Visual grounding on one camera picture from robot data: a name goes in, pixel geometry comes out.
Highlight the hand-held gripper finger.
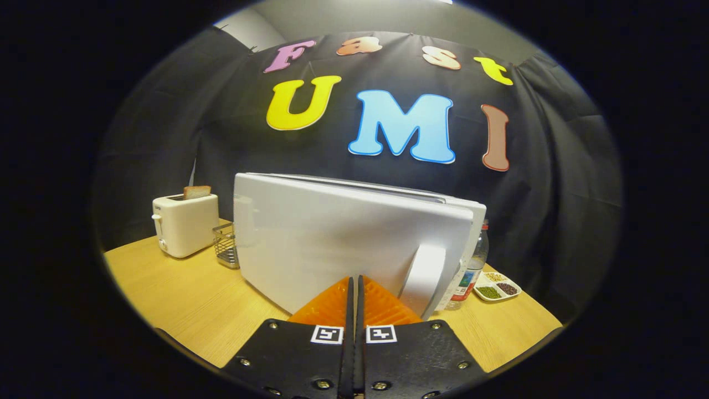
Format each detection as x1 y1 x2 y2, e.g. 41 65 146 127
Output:
222 275 355 399
356 275 488 399

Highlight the white microwave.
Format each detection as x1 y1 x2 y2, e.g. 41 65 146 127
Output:
233 172 487 321

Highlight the clear plastic water bottle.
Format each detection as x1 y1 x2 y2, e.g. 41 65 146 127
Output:
443 219 490 311

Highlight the white divided bean dish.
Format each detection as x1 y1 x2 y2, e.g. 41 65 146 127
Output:
474 271 522 303

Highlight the white toaster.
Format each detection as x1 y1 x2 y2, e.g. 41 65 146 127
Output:
152 192 220 259

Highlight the wire mesh utensil holder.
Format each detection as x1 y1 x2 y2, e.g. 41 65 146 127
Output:
212 222 240 270

